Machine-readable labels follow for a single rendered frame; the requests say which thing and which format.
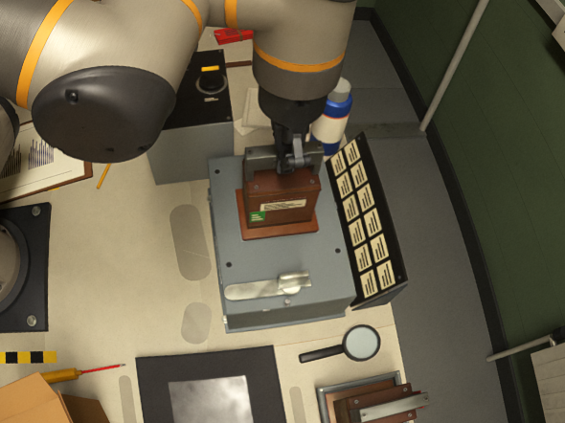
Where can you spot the black panel with cream labels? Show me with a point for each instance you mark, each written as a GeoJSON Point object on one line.
{"type": "Point", "coordinates": [366, 220]}

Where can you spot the white radiator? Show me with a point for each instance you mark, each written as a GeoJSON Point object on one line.
{"type": "Point", "coordinates": [549, 383]}

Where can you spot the white wall fixture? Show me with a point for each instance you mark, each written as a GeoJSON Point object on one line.
{"type": "Point", "coordinates": [557, 22]}

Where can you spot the grey turnbutton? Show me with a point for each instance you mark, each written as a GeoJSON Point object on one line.
{"type": "Point", "coordinates": [260, 156]}

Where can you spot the black magnifying glass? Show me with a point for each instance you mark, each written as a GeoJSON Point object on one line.
{"type": "Point", "coordinates": [362, 343]}

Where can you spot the white paper sheet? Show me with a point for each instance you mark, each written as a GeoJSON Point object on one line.
{"type": "Point", "coordinates": [249, 110]}

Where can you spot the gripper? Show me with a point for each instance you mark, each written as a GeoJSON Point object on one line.
{"type": "Point", "coordinates": [287, 108]}

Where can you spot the brown clipboard with chart paper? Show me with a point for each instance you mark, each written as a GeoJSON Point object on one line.
{"type": "Point", "coordinates": [48, 172]}

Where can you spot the black selector knob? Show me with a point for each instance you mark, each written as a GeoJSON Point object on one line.
{"type": "Point", "coordinates": [211, 83]}

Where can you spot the grey control box black top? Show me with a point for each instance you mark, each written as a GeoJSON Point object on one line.
{"type": "Point", "coordinates": [194, 141]}

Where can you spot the white slanted pipe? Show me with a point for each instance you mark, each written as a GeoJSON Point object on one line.
{"type": "Point", "coordinates": [454, 66]}

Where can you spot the grey test rack body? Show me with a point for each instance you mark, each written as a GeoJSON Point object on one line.
{"type": "Point", "coordinates": [282, 260]}

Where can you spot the yellow pencil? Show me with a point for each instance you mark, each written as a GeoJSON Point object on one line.
{"type": "Point", "coordinates": [103, 175]}

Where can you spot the brown relay with white label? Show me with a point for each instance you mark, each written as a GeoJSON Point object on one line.
{"type": "Point", "coordinates": [282, 194]}

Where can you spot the white short pipe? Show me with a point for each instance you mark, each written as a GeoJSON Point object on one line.
{"type": "Point", "coordinates": [521, 348]}

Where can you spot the blue and white bottle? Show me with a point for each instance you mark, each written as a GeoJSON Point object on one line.
{"type": "Point", "coordinates": [331, 123]}

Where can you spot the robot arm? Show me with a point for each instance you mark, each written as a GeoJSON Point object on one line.
{"type": "Point", "coordinates": [115, 53]}

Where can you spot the brown cardboard box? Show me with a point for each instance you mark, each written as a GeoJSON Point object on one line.
{"type": "Point", "coordinates": [31, 401]}

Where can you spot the black square base plate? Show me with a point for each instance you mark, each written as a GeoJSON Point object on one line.
{"type": "Point", "coordinates": [37, 264]}

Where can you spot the brown stick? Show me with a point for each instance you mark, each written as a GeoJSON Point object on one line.
{"type": "Point", "coordinates": [238, 64]}

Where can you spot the brown relay with silver bar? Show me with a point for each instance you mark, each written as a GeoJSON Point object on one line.
{"type": "Point", "coordinates": [375, 399]}

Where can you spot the yellow test button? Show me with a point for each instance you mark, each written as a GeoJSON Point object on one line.
{"type": "Point", "coordinates": [210, 68]}

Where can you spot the black tray with silver bottom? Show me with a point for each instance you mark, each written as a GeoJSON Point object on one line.
{"type": "Point", "coordinates": [207, 397]}

